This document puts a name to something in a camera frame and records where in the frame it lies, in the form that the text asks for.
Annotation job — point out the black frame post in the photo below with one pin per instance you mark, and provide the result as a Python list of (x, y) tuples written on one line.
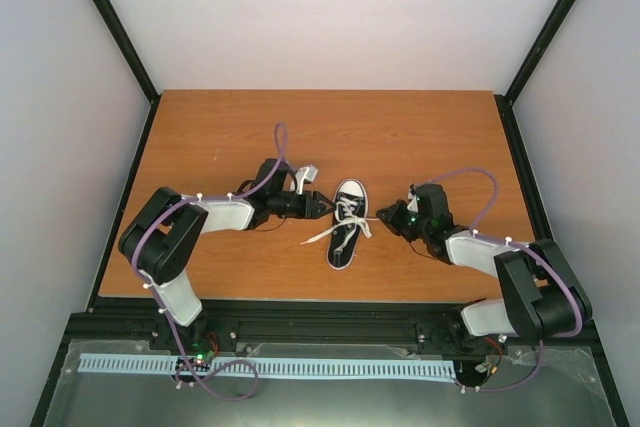
[(542, 42), (118, 32)]

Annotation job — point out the right black frame post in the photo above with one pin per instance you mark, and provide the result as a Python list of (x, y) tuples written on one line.
[(542, 42)]

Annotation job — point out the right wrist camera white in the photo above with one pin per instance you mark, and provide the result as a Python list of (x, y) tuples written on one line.
[(413, 199)]

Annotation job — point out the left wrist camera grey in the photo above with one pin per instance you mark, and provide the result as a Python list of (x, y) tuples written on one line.
[(303, 176)]

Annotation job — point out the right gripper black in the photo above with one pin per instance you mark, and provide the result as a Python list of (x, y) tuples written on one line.
[(395, 211)]

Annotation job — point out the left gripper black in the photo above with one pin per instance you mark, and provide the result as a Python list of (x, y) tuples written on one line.
[(317, 196)]

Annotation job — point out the white shoelace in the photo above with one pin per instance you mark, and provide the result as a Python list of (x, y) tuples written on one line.
[(348, 219)]

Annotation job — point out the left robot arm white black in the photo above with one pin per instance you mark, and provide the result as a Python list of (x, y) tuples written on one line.
[(160, 240)]

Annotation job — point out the black white sneaker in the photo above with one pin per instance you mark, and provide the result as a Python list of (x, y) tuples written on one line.
[(341, 259)]

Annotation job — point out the left black frame post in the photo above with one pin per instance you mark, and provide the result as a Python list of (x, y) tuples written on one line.
[(118, 32)]

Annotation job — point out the light blue cable duct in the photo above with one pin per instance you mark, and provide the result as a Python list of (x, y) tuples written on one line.
[(272, 368)]

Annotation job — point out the black aluminium frame rail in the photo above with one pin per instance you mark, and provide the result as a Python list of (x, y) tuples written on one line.
[(228, 326)]

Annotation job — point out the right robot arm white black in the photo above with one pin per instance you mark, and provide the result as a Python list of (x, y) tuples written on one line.
[(541, 295)]

